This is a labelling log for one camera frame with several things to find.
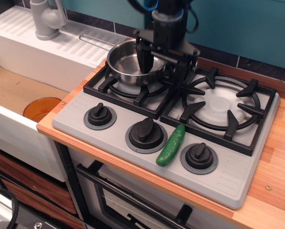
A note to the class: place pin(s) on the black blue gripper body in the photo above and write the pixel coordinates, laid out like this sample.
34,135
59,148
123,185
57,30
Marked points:
167,38

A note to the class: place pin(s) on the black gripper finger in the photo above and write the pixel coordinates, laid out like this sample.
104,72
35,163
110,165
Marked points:
182,69
145,57

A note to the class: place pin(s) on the stainless steel saucepan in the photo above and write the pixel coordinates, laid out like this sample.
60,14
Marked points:
123,61

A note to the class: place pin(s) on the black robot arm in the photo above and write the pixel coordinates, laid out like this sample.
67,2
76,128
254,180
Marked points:
167,7

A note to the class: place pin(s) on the grey toy stove top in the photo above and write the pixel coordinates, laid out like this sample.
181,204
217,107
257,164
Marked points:
228,184

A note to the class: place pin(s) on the black middle stove knob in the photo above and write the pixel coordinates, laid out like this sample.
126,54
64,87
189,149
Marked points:
146,137

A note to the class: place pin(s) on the black stove knob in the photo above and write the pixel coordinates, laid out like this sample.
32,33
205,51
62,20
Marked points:
199,159
146,137
100,117

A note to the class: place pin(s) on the black left stove knob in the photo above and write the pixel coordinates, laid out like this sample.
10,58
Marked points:
100,117

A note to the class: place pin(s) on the green toy pickle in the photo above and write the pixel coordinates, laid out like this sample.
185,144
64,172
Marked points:
171,147

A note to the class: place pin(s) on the black right stove knob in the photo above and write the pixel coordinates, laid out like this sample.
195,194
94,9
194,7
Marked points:
199,159

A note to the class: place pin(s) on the black left burner grate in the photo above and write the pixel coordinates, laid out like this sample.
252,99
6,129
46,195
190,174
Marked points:
149,100

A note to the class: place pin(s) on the black burner grate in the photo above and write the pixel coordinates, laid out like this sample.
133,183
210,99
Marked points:
149,100
259,102

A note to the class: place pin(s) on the black right burner grate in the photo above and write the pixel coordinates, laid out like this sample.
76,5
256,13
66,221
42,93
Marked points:
259,102

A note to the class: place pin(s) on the grey toy faucet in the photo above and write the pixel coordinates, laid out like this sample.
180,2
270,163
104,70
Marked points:
47,21

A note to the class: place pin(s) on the white toy sink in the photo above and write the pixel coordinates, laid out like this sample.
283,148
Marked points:
31,69

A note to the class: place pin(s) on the orange plastic plate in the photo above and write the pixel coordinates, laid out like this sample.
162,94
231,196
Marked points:
39,108

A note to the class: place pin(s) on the wood grain drawer front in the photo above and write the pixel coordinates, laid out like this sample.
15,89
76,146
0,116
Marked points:
39,191

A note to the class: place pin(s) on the oven door with black handle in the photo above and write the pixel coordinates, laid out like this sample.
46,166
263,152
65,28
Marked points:
129,203

